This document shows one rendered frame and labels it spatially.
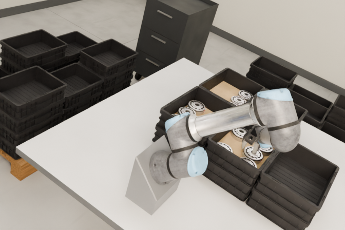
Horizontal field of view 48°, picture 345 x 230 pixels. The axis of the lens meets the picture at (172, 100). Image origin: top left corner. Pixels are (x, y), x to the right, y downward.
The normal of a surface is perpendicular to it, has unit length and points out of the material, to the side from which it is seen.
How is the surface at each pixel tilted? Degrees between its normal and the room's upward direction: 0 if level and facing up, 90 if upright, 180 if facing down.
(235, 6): 90
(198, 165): 52
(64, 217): 0
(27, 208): 0
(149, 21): 90
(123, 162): 0
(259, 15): 90
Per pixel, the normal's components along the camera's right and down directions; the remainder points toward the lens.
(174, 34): -0.53, 0.36
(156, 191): 0.75, -0.24
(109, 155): 0.25, -0.81
